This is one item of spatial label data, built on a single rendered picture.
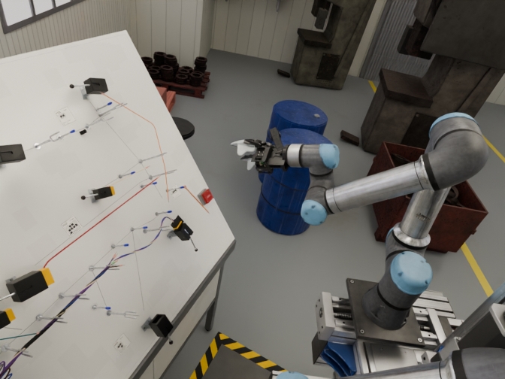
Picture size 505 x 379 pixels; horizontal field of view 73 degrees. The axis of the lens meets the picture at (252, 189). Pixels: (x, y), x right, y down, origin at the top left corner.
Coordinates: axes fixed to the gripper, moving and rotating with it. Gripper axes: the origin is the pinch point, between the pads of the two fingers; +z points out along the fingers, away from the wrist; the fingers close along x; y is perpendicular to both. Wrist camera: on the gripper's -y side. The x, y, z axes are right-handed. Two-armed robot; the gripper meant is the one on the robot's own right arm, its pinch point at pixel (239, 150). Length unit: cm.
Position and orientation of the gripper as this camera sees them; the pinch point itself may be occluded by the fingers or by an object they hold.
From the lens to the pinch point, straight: 123.3
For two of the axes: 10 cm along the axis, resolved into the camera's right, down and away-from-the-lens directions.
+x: 3.7, 5.3, 7.6
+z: -8.8, -0.6, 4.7
